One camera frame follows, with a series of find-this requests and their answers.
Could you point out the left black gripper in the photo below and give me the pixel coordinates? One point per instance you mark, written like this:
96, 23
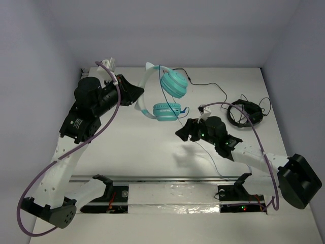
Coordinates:
123, 90

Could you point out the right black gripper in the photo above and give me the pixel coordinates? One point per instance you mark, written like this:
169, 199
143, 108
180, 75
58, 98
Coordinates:
190, 128

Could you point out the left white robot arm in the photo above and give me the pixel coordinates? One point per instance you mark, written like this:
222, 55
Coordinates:
93, 110

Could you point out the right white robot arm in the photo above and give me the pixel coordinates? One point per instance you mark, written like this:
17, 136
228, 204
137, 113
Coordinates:
292, 178

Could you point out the black headset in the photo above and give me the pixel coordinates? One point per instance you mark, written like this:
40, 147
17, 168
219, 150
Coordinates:
251, 111

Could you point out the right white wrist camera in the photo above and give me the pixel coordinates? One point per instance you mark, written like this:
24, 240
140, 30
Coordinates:
205, 112

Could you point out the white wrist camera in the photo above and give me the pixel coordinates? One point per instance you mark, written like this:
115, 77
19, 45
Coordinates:
205, 112
106, 67

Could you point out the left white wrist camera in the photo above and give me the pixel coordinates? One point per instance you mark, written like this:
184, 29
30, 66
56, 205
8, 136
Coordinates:
106, 67

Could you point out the aluminium rail frame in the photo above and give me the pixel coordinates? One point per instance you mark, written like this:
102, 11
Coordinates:
134, 147

